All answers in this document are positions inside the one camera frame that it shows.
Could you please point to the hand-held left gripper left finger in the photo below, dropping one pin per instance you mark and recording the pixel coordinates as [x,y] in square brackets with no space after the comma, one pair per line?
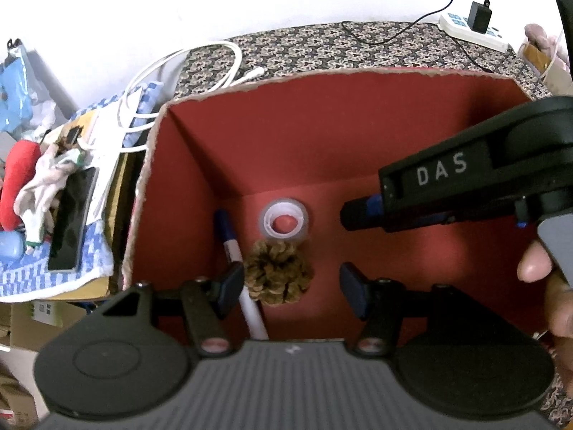
[230,289]

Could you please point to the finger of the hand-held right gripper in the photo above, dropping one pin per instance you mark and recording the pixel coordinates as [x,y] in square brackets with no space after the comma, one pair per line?
[358,214]

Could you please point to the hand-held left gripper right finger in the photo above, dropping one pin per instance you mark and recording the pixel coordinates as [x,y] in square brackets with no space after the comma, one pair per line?
[353,289]

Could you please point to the blue white marker pen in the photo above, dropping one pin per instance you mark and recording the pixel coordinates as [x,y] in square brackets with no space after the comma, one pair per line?
[232,246]

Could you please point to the brown pine cone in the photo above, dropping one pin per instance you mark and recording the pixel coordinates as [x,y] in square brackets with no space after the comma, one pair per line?
[277,271]

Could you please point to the clear tape roll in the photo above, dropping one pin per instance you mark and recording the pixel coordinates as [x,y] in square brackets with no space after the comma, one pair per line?
[268,219]

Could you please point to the red cardboard box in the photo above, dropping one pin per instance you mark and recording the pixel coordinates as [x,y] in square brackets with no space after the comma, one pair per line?
[313,143]

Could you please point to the person's right hand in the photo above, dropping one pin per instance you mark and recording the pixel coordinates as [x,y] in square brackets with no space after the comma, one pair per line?
[535,264]

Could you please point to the small tan box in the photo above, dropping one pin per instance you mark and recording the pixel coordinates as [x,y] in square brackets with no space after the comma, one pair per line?
[535,56]

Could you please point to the blue checkered towel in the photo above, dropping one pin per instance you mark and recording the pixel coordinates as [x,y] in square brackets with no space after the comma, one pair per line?
[94,255]

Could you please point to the pink plush toy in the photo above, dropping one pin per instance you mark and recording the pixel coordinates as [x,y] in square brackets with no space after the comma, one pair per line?
[537,36]

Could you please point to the white power strip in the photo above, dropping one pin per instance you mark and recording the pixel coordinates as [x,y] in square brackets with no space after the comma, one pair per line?
[452,24]

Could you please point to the black power adapter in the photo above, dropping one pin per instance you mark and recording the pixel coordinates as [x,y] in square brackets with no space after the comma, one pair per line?
[479,18]

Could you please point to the black smartphone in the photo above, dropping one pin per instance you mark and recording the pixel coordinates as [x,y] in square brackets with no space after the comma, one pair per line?
[71,221]

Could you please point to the brown cardboard carton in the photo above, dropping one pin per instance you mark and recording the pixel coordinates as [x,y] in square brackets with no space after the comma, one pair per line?
[27,327]

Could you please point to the white crumpled cloth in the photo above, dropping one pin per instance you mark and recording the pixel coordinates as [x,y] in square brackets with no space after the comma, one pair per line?
[40,183]

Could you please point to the blue oval case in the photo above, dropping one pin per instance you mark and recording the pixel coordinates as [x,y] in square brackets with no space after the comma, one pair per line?
[9,244]

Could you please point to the red plush toy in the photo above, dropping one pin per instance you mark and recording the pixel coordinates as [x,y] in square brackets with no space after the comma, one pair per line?
[18,179]

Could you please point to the blue plastic bag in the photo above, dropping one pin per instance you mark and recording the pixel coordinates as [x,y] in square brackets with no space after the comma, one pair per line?
[13,89]

